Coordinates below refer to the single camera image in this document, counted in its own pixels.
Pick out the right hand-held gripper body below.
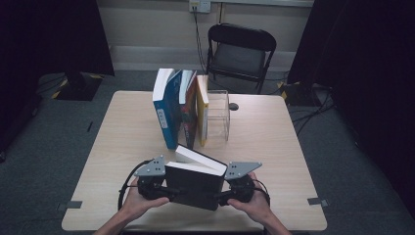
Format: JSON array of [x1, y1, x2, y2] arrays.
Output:
[[224, 162, 262, 204]]

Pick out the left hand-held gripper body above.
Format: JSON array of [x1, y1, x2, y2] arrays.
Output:
[[134, 155, 167, 201]]

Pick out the black book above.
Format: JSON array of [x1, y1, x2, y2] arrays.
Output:
[[163, 145, 229, 212]]

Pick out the thick blue book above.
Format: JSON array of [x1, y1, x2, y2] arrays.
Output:
[[152, 68, 184, 151]]

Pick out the clear acrylic book rack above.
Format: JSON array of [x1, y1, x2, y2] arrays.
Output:
[[207, 89, 231, 142]]

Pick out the red illustrated book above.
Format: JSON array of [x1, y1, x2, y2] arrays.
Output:
[[178, 69, 199, 150]]

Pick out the yellow book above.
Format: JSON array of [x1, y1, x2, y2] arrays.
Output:
[[195, 74, 210, 147]]

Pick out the person's right hand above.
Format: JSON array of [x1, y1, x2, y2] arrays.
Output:
[[227, 171, 272, 226]]

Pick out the person's left hand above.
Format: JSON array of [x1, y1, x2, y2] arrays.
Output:
[[121, 185, 170, 223]]

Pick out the grey tape strip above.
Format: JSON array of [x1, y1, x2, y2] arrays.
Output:
[[58, 200, 83, 212], [306, 197, 329, 208]]

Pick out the black stand base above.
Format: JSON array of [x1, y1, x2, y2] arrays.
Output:
[[283, 81, 316, 107], [55, 71, 104, 102]]

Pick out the black folding chair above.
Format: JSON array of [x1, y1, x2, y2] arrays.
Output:
[[204, 23, 278, 96]]

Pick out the black curtain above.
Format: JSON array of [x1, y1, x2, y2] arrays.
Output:
[[287, 0, 415, 210], [0, 0, 115, 155]]

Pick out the right hand-held gripper cable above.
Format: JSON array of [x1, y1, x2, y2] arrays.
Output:
[[251, 178, 272, 207]]

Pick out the hand-held gripper cable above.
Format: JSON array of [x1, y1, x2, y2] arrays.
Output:
[[251, 178, 272, 207], [117, 159, 155, 210]]

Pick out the left hand-held gripper cable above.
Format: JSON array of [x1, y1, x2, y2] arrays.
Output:
[[117, 159, 155, 210]]

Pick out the black floor cables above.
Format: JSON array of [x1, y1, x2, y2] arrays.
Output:
[[292, 82, 337, 136]]

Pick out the black power cable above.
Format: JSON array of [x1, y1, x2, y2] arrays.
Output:
[[192, 6, 209, 76]]

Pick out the white wall socket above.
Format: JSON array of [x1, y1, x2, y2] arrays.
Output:
[[189, 0, 211, 14]]

